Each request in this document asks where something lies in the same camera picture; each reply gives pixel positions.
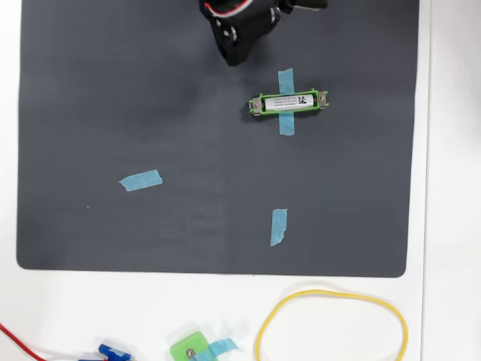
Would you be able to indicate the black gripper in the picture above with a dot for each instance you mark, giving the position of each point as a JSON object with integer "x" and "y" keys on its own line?
{"x": 234, "y": 45}

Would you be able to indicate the green block with screws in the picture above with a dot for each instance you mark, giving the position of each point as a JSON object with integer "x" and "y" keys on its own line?
{"x": 184, "y": 347}

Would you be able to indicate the blue masking tape strip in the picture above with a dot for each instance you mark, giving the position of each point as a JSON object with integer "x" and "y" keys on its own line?
{"x": 286, "y": 80}
{"x": 141, "y": 180}
{"x": 279, "y": 225}
{"x": 223, "y": 345}

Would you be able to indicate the green battery holder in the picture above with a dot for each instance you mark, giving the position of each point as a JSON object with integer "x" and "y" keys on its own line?
{"x": 256, "y": 106}

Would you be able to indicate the white cylindrical battery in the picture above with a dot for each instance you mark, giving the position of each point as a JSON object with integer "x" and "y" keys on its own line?
{"x": 285, "y": 103}

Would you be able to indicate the black textured mat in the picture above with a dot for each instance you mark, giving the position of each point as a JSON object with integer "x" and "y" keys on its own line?
{"x": 150, "y": 113}

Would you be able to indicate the blue connector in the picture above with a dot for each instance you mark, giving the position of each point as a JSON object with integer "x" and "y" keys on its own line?
{"x": 107, "y": 350}

